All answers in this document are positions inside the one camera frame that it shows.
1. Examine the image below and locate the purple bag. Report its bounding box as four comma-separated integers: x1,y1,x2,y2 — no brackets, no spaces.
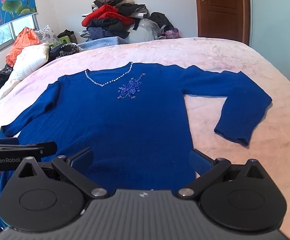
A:
163,28,181,40

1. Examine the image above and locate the grey floral pillow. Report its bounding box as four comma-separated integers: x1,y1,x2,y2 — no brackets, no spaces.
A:
35,25,61,47

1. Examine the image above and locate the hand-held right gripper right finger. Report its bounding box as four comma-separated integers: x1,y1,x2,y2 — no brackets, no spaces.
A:
176,148,266,199

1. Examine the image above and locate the window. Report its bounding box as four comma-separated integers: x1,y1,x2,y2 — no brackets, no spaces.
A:
0,14,40,58

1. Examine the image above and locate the white quilted pillow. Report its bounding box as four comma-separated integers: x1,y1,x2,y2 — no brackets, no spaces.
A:
0,42,50,101

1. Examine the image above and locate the clear plastic bag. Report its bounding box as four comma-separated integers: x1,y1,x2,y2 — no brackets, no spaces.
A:
128,19,162,43

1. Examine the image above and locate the green plastic stool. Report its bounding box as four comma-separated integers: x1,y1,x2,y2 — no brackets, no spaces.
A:
49,36,76,50

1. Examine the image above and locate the brown wooden door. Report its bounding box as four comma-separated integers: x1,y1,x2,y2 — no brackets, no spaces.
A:
194,0,250,46

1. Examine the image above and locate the black bag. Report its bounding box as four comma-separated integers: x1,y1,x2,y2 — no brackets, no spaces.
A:
149,12,175,32

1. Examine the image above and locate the pile of dark clothes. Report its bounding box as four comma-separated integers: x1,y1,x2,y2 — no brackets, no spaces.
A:
81,0,149,41

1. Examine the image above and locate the red fuzzy garment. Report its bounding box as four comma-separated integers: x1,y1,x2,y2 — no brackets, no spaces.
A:
81,4,135,28

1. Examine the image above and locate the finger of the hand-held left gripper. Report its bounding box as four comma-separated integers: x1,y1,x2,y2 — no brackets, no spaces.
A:
0,137,58,157

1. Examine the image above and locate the pink floral blanket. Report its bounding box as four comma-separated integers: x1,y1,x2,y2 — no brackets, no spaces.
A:
0,37,290,233

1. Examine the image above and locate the blue beaded sweater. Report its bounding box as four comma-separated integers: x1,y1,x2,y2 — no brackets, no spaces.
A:
0,61,273,230

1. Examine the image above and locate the leopard print cloth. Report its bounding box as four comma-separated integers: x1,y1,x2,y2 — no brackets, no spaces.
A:
57,44,81,58

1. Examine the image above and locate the grey wardrobe sliding door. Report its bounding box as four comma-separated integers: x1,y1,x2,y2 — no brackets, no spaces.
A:
248,0,290,92

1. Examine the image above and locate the light blue blanket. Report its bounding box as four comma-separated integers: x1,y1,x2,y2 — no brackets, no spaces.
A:
77,36,130,52

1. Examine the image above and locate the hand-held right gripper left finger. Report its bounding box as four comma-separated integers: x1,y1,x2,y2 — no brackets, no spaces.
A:
18,147,111,198

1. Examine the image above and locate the orange plastic bag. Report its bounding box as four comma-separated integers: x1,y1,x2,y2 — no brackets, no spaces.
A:
5,27,43,67

